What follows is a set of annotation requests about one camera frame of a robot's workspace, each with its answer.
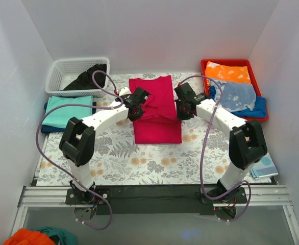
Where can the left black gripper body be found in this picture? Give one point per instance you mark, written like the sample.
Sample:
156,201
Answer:
135,112

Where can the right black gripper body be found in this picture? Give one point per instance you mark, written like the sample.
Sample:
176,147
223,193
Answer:
184,110

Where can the magenta t shirt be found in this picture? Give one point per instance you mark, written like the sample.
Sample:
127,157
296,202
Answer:
159,123

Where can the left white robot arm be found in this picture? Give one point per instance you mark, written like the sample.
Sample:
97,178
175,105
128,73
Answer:
78,141

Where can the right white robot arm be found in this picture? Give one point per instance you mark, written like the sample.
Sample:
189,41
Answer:
246,139

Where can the orange patterned shirt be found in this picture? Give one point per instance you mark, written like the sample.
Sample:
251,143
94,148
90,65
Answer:
238,74

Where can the light blue patterned shirt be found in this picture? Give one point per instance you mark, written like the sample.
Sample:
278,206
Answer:
233,96

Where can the black garment in basket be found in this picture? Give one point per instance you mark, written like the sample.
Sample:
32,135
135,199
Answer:
84,81

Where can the floral table mat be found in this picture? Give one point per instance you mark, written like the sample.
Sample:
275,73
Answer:
117,160

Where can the white plastic basket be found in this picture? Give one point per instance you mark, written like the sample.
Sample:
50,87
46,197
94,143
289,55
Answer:
65,71

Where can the folded dark blue shirt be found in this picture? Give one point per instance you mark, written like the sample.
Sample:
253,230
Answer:
47,128

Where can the folded colourful patterned shirt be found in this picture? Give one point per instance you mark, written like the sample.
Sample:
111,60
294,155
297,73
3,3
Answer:
265,168

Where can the teal cloth bottom corner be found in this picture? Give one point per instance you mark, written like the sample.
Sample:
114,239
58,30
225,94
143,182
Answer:
59,236

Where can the orange cloth bottom corner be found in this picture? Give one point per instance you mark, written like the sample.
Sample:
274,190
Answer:
28,237

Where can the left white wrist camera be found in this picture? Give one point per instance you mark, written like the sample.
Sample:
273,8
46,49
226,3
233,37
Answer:
122,92

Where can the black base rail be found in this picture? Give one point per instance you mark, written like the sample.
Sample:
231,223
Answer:
156,199

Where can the aluminium frame rail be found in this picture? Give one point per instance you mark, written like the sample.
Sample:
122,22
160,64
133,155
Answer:
50,196

